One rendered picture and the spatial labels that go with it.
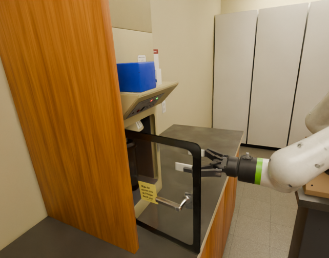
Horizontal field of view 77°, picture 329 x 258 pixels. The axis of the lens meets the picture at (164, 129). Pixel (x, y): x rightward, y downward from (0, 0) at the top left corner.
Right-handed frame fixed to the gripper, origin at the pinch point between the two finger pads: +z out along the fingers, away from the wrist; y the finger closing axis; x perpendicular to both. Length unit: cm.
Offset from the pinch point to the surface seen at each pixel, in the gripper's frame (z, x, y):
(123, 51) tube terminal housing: 19.3, -41.2, 7.3
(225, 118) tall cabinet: 36, 71, -293
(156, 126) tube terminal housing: 19.2, -7.8, -11.7
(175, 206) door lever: -6.7, 1.6, 25.4
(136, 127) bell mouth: 21.5, -11.3, 1.4
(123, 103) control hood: 13.5, -25.5, 17.8
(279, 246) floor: -50, 123, -93
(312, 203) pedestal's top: -51, 29, -31
